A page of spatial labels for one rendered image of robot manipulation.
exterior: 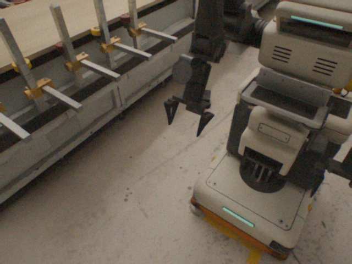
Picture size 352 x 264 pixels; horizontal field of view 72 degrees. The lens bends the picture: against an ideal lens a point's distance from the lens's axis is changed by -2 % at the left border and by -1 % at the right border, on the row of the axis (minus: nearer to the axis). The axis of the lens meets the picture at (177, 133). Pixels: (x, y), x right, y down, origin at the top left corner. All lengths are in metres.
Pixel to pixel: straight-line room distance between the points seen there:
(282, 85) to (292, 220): 0.84
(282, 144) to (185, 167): 1.01
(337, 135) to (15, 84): 1.62
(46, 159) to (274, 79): 1.58
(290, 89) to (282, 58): 0.10
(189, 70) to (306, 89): 0.40
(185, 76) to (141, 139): 1.52
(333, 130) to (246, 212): 0.59
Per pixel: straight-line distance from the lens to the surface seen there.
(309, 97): 0.85
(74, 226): 1.77
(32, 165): 1.94
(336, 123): 1.24
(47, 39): 1.66
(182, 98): 0.69
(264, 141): 1.02
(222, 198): 1.44
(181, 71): 0.61
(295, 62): 0.84
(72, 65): 1.45
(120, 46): 1.56
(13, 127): 1.18
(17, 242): 1.88
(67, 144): 1.98
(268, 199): 1.50
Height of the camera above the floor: 1.51
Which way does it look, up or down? 46 degrees down
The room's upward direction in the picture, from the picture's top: straight up
